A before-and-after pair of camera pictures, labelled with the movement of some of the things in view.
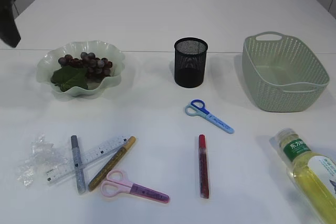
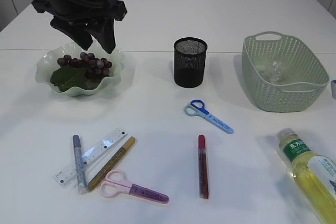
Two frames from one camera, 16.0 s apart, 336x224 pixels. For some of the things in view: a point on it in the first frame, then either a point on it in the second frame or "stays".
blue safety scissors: (197, 107) stays
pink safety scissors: (117, 183) stays
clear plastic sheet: (42, 157) to (273, 72)
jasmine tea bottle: (312, 173) stays
